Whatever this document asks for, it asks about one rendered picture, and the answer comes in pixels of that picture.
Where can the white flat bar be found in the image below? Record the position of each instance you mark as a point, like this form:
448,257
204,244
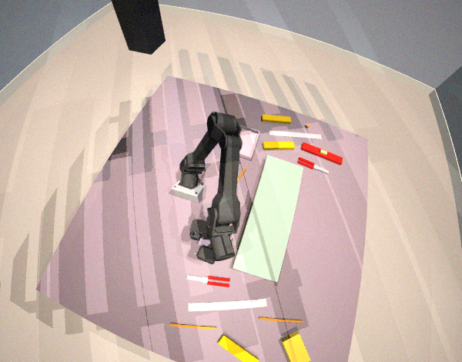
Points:
227,305
295,134

